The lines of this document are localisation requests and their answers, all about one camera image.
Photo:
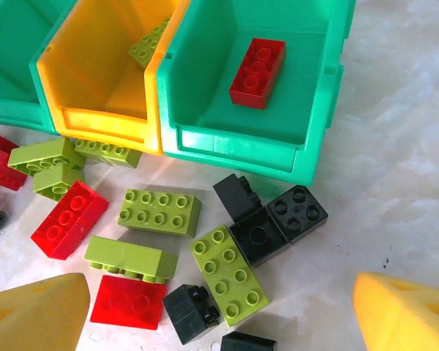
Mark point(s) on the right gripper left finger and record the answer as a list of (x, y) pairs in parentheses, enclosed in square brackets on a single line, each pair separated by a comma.
[(33, 318)]

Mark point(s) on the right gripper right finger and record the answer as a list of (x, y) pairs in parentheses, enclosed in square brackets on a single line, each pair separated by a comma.
[(409, 318)]

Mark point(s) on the small lime green lego brick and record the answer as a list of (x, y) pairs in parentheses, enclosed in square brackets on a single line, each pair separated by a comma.
[(55, 181)]

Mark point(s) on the green plastic bin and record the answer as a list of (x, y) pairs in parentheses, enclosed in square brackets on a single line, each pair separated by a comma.
[(11, 44), (300, 95)]

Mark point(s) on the yellow plastic bin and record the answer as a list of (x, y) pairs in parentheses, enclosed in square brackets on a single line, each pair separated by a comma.
[(91, 62)]

